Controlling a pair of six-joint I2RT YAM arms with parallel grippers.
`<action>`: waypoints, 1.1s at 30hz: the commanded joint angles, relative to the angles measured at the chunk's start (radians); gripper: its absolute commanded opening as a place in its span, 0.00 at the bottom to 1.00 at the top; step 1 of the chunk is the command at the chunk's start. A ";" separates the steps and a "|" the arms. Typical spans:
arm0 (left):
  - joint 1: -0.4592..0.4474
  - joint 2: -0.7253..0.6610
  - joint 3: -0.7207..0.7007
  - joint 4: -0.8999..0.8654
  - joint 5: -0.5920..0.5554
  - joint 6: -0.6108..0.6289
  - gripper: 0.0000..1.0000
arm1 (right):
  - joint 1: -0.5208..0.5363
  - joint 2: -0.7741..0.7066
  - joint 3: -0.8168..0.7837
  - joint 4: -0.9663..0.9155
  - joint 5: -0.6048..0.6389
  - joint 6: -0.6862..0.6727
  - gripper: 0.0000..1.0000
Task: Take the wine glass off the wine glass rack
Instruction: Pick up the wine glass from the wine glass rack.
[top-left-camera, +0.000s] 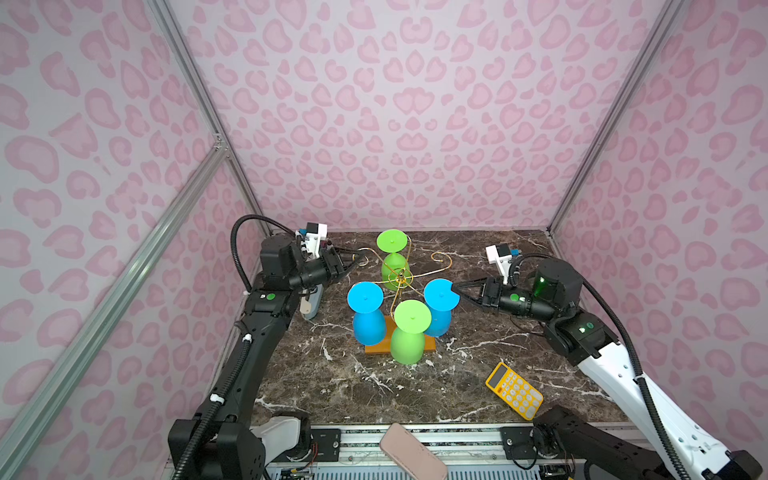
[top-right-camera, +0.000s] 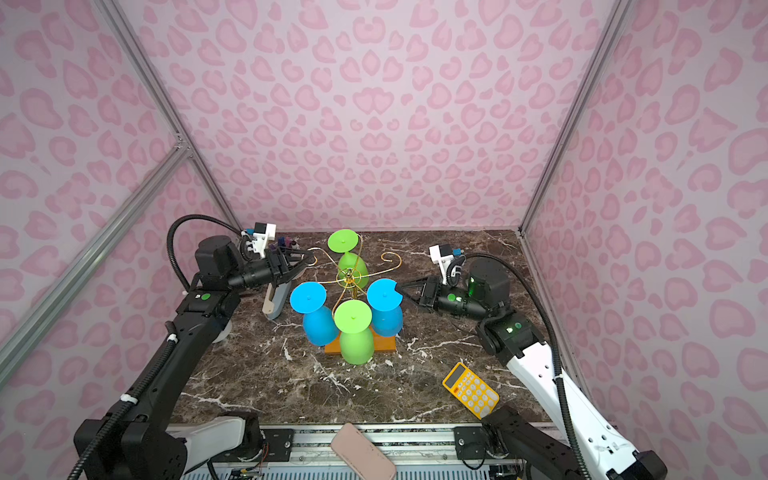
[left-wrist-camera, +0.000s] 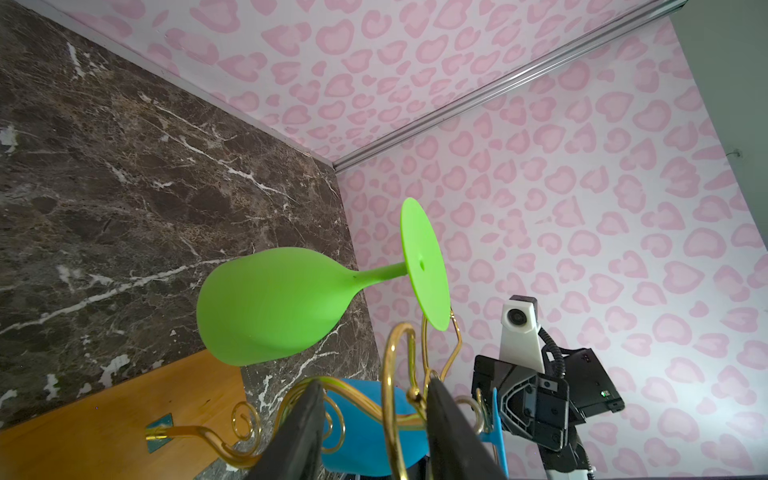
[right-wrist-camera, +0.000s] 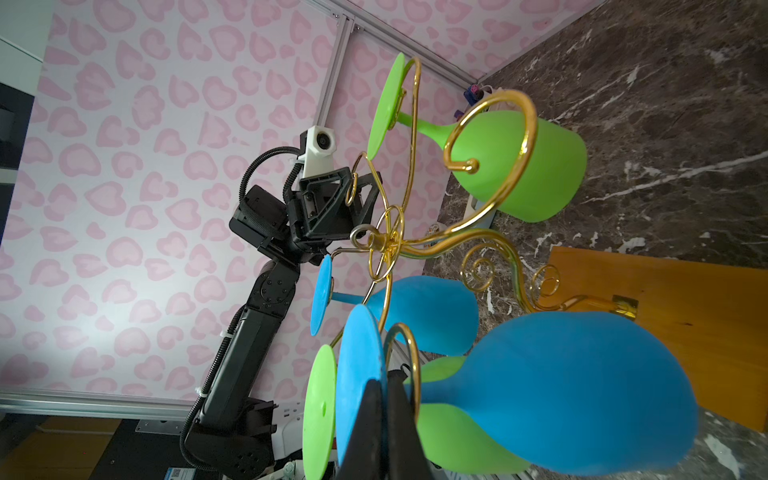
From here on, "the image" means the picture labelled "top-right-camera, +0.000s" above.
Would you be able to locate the orange wooden rack base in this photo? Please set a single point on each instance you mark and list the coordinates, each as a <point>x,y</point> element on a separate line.
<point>381,344</point>

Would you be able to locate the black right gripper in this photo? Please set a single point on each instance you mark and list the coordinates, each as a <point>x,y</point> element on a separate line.
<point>429,294</point>

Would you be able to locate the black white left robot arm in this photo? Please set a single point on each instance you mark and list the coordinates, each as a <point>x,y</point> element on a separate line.
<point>131,440</point>

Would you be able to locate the yellow calculator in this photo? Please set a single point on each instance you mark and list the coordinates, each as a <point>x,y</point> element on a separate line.
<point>471,391</point>

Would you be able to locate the green glass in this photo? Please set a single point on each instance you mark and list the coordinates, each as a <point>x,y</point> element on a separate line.
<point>353,319</point>
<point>351,267</point>

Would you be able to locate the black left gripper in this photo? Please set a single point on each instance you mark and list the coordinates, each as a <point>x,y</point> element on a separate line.
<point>280,267</point>

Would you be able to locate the blue glass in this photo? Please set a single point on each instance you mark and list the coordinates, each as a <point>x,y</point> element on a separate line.
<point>385,302</point>
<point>308,300</point>

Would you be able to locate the white grey stapler tool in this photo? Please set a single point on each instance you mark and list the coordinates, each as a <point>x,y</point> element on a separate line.
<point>275,299</point>

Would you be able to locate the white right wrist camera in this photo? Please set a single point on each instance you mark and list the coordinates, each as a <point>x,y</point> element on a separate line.
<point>442,255</point>

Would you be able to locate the masking tape roll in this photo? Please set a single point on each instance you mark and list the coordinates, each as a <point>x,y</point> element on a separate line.
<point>224,333</point>

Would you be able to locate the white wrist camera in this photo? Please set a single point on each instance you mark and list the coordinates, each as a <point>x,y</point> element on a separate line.
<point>254,241</point>
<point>442,255</point>

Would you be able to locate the pink phone case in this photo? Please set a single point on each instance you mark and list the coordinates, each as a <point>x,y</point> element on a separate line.
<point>361,455</point>

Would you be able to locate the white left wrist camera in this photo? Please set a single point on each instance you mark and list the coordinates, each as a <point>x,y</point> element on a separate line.
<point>254,241</point>

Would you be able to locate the gold wire glass rack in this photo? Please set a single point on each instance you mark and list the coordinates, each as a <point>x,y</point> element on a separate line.
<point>326,258</point>

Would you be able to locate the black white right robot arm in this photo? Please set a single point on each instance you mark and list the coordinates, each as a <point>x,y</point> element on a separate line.
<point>513,326</point>

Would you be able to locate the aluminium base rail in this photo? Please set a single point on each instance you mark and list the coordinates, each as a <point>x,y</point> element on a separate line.
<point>405,451</point>

